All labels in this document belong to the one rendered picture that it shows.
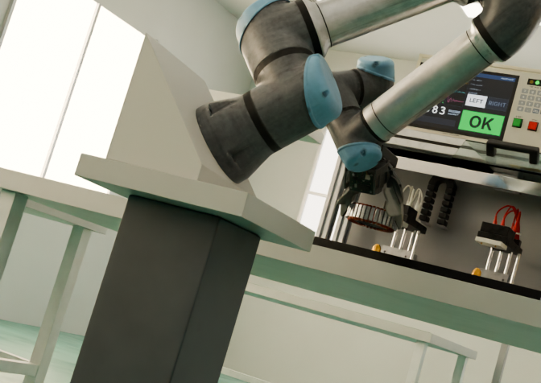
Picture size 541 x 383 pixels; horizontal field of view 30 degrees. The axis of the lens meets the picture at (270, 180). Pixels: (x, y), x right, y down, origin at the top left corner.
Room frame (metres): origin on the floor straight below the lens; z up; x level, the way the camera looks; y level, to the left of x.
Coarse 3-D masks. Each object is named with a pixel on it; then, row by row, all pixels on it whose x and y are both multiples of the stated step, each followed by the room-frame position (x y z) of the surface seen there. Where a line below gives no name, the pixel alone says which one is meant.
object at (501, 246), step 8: (488, 224) 2.25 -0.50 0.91; (496, 224) 2.24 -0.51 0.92; (480, 232) 2.25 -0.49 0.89; (488, 232) 2.25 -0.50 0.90; (496, 232) 2.24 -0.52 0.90; (504, 232) 2.23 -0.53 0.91; (512, 232) 2.25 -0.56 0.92; (480, 240) 2.23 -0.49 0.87; (488, 240) 2.22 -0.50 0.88; (496, 240) 2.23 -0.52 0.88; (504, 240) 2.23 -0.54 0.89; (512, 240) 2.27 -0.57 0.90; (496, 248) 2.26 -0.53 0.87; (504, 248) 2.23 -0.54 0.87; (512, 248) 2.27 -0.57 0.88; (520, 248) 2.33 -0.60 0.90; (488, 264) 2.33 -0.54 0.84; (496, 264) 2.33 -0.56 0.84; (504, 272) 2.31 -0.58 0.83
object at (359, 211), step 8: (352, 208) 2.09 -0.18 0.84; (360, 208) 2.07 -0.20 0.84; (368, 208) 2.07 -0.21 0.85; (376, 208) 2.07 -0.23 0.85; (352, 216) 2.09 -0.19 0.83; (360, 216) 2.07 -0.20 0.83; (368, 216) 2.07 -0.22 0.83; (376, 216) 2.06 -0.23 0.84; (384, 216) 2.07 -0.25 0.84; (392, 216) 2.07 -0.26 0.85; (360, 224) 2.16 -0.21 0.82; (368, 224) 2.15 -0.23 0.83; (376, 224) 2.07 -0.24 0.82; (384, 224) 2.07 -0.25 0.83; (392, 224) 2.08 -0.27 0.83; (384, 232) 2.15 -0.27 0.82; (392, 232) 2.11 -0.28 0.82
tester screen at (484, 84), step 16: (480, 80) 2.39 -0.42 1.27; (496, 80) 2.37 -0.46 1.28; (512, 80) 2.35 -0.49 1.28; (448, 96) 2.42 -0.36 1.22; (464, 96) 2.40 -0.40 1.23; (496, 96) 2.36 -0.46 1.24; (448, 112) 2.42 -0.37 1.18; (480, 112) 2.38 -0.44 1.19; (496, 112) 2.36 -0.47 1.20; (448, 128) 2.41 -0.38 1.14
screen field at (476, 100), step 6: (468, 96) 2.40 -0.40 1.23; (474, 96) 2.39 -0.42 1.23; (480, 96) 2.38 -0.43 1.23; (468, 102) 2.40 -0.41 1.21; (474, 102) 2.39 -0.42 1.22; (480, 102) 2.38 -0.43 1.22; (486, 102) 2.37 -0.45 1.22; (492, 102) 2.37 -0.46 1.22; (498, 102) 2.36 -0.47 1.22; (504, 102) 2.35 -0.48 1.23; (486, 108) 2.37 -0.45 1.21; (492, 108) 2.37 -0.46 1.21; (498, 108) 2.36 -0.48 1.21; (504, 108) 2.35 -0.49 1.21
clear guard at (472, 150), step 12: (468, 144) 2.13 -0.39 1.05; (480, 144) 2.12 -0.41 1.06; (456, 156) 2.10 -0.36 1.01; (468, 156) 2.09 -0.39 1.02; (480, 156) 2.09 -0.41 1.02; (504, 156) 2.07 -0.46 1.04; (516, 156) 2.07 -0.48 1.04; (528, 156) 2.06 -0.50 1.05; (540, 156) 2.06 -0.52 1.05; (492, 168) 2.34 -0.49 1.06; (504, 168) 2.04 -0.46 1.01; (516, 168) 2.03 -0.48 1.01; (528, 168) 2.03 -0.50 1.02; (540, 168) 2.02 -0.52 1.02; (540, 180) 2.31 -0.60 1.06
